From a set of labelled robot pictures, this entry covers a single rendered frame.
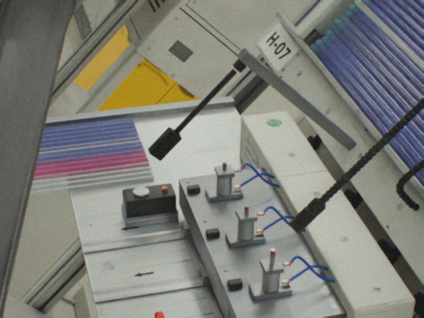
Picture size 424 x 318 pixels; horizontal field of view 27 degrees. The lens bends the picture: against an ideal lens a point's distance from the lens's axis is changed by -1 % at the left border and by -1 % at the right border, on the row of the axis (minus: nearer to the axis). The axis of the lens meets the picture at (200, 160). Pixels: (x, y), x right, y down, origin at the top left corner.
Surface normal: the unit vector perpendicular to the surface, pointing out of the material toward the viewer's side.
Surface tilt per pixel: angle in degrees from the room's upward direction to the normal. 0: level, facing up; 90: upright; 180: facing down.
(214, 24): 90
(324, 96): 90
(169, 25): 90
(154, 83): 90
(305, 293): 44
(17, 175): 54
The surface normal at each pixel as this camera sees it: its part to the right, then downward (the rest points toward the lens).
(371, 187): -0.69, -0.50
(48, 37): 0.44, -0.01
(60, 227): 0.25, 0.52
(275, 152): 0.00, -0.84
